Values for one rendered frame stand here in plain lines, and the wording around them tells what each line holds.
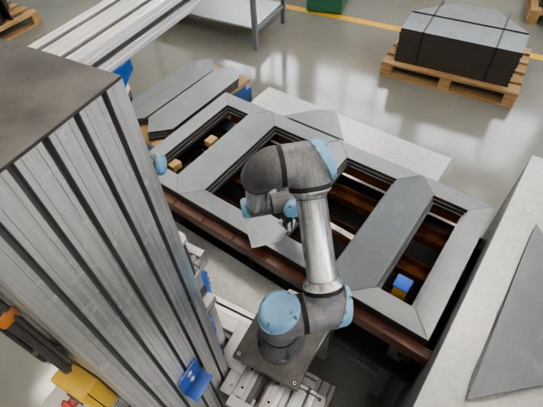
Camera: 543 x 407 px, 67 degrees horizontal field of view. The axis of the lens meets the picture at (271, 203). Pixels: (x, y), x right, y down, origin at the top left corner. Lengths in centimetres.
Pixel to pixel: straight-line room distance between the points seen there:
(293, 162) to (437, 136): 273
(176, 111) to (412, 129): 205
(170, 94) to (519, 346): 214
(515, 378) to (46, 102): 132
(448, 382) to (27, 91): 124
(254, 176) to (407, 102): 304
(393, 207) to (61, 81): 156
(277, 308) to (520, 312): 78
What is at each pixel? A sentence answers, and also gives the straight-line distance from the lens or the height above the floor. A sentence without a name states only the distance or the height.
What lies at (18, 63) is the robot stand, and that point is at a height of 203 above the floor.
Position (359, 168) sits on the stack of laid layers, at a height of 84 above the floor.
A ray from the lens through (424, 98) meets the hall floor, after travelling 408.
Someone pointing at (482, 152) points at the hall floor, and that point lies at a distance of 368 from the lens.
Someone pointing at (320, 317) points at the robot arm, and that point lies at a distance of 117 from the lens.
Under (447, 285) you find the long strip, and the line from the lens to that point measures 174.
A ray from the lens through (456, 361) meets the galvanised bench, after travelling 141.
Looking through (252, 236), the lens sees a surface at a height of 87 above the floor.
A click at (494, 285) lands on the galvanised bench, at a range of 158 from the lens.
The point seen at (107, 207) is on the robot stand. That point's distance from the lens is 60.
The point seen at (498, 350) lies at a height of 107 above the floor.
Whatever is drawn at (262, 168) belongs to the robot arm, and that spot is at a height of 156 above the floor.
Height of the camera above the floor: 231
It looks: 50 degrees down
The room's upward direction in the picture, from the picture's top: 4 degrees counter-clockwise
